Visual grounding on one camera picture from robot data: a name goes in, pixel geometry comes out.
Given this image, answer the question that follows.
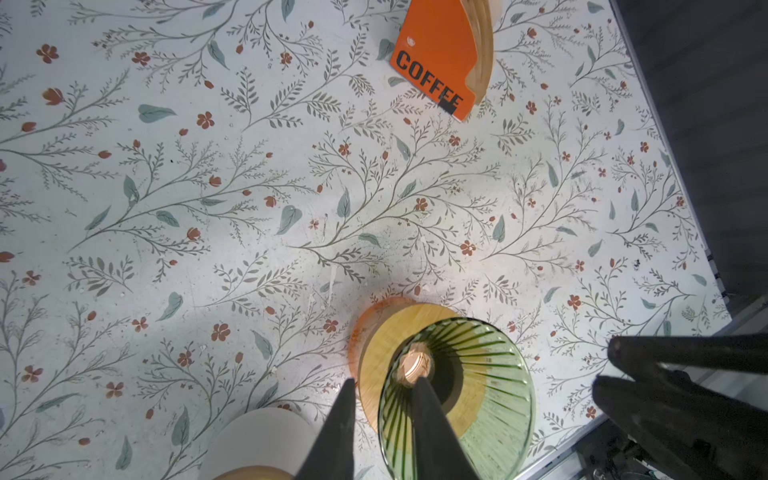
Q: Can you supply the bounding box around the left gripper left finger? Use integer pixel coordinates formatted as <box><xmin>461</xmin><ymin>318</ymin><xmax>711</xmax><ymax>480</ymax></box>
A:
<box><xmin>295</xmin><ymin>378</ymin><xmax>356</xmax><ymax>480</ymax></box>

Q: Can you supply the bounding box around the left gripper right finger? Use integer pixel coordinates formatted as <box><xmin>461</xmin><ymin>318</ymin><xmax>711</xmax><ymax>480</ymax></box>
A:
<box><xmin>411</xmin><ymin>378</ymin><xmax>478</xmax><ymax>480</ymax></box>

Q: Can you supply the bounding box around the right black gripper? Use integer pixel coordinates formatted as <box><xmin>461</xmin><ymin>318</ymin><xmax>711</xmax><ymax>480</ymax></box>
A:
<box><xmin>592</xmin><ymin>333</ymin><xmax>767</xmax><ymax>479</ymax></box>

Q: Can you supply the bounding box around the frosted white glass mug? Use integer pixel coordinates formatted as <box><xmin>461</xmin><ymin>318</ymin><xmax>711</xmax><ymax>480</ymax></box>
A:
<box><xmin>198</xmin><ymin>408</ymin><xmax>317</xmax><ymax>480</ymax></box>

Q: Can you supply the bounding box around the green glass dripper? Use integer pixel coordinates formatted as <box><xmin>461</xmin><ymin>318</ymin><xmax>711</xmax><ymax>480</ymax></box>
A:
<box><xmin>378</xmin><ymin>317</ymin><xmax>535</xmax><ymax>479</ymax></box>

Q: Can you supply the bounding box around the orange coffee filter pack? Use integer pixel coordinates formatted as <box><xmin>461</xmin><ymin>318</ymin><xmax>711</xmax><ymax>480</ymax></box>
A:
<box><xmin>390</xmin><ymin>0</ymin><xmax>501</xmax><ymax>121</ymax></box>

